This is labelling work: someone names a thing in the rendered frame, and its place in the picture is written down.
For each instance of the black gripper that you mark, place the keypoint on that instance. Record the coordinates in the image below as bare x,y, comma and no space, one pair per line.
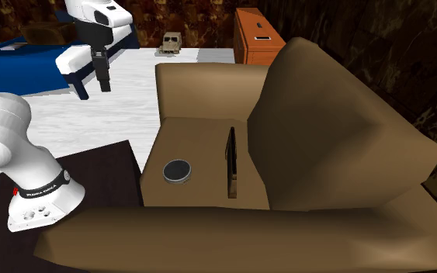
94,34

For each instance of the brown sofa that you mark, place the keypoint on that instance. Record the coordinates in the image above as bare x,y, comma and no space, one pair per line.
316,151

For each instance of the brown pillow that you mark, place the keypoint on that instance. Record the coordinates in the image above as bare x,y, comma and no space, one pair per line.
46,33

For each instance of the blue and white bed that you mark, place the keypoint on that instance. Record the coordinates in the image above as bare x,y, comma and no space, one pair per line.
21,70

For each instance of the beige toy truck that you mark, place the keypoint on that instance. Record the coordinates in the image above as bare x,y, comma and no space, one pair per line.
171,42

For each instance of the dark robot stand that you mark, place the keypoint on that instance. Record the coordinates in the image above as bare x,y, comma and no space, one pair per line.
100,174

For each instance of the flat grey book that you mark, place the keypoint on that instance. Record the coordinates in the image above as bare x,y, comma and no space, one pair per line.
13,46

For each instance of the black round disc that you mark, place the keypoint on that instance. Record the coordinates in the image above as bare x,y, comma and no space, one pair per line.
177,171

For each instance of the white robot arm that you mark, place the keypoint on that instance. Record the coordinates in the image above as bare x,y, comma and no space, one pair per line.
25,158

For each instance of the orange chest of drawers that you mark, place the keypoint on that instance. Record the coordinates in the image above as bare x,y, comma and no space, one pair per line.
256,41

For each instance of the thin black tablet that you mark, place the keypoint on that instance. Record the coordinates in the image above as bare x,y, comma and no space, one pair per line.
232,158

